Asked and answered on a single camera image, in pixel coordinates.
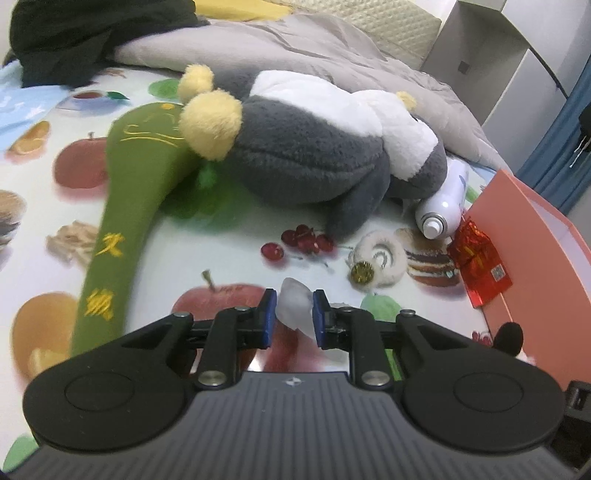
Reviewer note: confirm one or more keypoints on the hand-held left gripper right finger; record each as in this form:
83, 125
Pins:
318, 323

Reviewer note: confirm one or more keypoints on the panda plush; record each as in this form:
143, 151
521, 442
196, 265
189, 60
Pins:
508, 338

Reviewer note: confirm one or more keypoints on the translucent plastic piece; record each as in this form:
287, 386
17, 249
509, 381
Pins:
295, 304

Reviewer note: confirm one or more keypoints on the white spray bottle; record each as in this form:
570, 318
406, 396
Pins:
443, 203

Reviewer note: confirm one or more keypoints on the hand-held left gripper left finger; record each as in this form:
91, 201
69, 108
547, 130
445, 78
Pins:
266, 318

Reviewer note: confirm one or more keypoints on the hanging dark clothes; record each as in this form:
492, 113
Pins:
585, 122

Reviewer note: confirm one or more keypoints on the black curved rod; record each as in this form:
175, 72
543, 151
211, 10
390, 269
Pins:
540, 55

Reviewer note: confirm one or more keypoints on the blue curtain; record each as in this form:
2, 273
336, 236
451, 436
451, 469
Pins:
554, 175

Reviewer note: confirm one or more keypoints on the grey white penguin plush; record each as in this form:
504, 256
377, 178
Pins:
300, 152

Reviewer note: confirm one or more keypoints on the green fabric massage hammer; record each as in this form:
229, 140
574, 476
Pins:
134, 184

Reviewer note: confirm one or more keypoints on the red foil packet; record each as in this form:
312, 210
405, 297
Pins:
480, 263

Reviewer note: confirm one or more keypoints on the black clothing pile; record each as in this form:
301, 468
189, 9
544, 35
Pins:
92, 32

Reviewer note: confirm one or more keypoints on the light blue printed sheet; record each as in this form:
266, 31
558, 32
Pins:
23, 101

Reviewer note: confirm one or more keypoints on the yellow pillow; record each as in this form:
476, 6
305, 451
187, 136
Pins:
244, 8

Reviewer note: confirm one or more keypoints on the pink cardboard box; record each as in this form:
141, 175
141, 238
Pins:
531, 258

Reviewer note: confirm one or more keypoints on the white wardrobe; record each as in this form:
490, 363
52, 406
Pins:
489, 41

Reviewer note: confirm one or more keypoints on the grey quilt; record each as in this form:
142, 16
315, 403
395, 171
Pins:
323, 50

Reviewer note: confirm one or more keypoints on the fruit print mat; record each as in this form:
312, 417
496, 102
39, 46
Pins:
194, 258

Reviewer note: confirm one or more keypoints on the dark wall switch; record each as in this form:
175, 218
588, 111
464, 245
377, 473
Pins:
464, 67

